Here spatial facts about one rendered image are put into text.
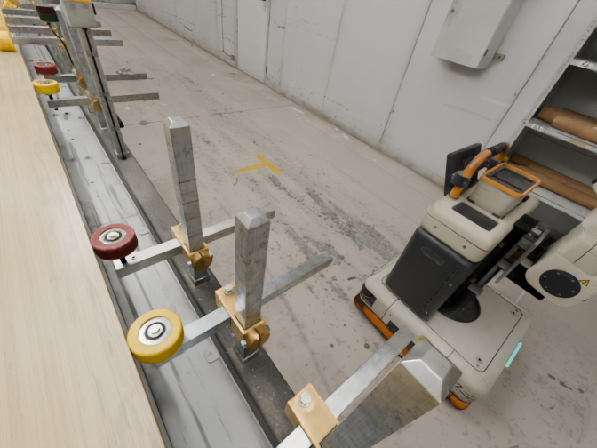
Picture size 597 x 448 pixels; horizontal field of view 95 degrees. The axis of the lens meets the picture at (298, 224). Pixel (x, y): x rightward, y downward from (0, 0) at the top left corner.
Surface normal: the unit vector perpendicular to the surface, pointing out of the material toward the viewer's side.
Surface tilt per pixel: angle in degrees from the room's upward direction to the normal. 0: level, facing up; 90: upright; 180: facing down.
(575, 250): 90
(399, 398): 90
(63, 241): 0
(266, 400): 0
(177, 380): 0
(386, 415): 90
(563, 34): 90
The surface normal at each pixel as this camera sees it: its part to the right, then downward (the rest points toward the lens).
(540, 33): -0.77, 0.33
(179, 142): 0.63, 0.59
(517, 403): 0.15, -0.73
